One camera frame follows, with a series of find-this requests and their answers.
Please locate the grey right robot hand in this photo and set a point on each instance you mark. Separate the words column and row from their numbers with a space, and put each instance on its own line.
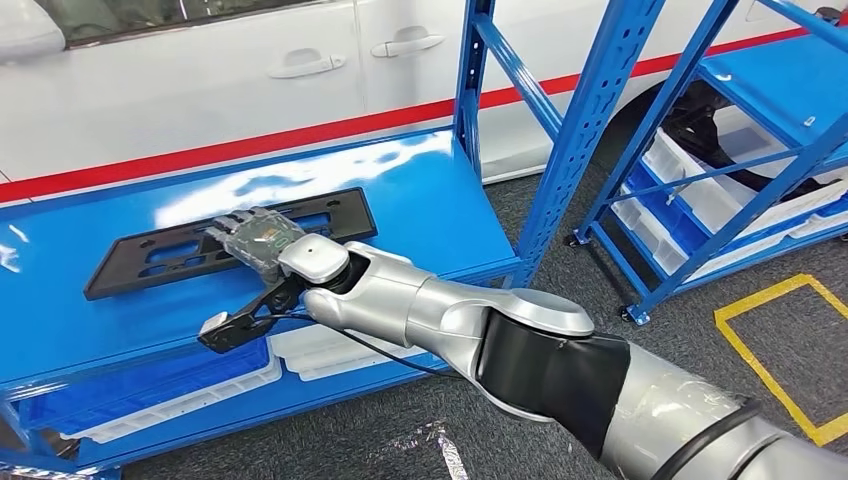
column 255, row 242

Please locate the long black plastic part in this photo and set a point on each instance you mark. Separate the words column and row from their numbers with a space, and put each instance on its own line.
column 132, row 265

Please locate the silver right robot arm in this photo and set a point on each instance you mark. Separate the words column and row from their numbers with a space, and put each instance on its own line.
column 464, row 318

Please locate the blue metal shelf rack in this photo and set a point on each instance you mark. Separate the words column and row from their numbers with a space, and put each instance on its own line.
column 99, row 331

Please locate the blue wheeled shelf rack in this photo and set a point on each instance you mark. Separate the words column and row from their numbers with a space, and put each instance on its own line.
column 596, row 99

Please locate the black car part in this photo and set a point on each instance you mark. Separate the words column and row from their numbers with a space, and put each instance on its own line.
column 696, row 132

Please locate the stacked white plastic bins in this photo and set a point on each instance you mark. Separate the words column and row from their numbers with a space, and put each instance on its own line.
column 318, row 354

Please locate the white car with red stripe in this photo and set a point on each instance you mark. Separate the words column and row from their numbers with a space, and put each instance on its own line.
column 199, row 112

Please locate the white plastic bin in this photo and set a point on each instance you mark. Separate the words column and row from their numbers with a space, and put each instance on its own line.
column 199, row 404
column 821, row 225
column 662, row 255
column 715, row 205

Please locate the silver floor tape patch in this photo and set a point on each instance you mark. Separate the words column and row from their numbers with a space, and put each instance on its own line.
column 450, row 457

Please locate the yellow floor tape square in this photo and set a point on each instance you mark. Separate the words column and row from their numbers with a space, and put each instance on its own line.
column 762, row 371

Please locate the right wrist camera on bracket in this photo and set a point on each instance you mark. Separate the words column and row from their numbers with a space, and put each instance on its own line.
column 228, row 331

